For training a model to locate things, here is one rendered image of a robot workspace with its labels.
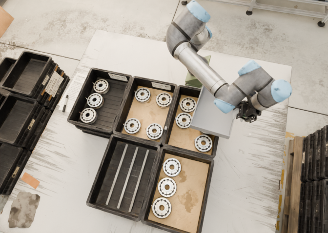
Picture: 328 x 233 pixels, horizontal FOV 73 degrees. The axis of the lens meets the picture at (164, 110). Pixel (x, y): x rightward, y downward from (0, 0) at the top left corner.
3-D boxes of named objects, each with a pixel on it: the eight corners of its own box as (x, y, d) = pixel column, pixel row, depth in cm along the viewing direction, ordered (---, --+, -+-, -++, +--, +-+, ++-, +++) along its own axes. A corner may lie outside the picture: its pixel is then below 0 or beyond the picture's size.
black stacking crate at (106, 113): (97, 76, 158) (91, 67, 148) (136, 84, 153) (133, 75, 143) (74, 127, 144) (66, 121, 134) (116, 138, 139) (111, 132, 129)
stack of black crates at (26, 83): (50, 75, 243) (23, 49, 201) (74, 81, 237) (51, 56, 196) (32, 107, 229) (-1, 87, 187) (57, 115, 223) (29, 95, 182)
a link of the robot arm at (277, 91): (280, 72, 80) (298, 88, 79) (262, 85, 90) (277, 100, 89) (269, 85, 77) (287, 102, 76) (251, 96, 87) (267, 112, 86)
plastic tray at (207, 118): (203, 84, 123) (204, 79, 119) (239, 93, 119) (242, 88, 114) (189, 127, 114) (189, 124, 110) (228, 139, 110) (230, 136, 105)
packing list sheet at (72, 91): (74, 71, 175) (74, 71, 174) (101, 78, 170) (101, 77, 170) (55, 108, 163) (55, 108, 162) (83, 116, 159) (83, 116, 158)
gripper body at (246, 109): (234, 119, 101) (249, 111, 90) (236, 102, 104) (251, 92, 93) (249, 124, 102) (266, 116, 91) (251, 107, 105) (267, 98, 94)
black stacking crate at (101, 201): (117, 138, 139) (112, 133, 128) (162, 150, 134) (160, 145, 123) (93, 204, 125) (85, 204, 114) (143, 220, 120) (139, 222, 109)
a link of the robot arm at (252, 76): (230, 78, 83) (251, 99, 82) (253, 56, 80) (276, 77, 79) (229, 79, 90) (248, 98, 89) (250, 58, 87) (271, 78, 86)
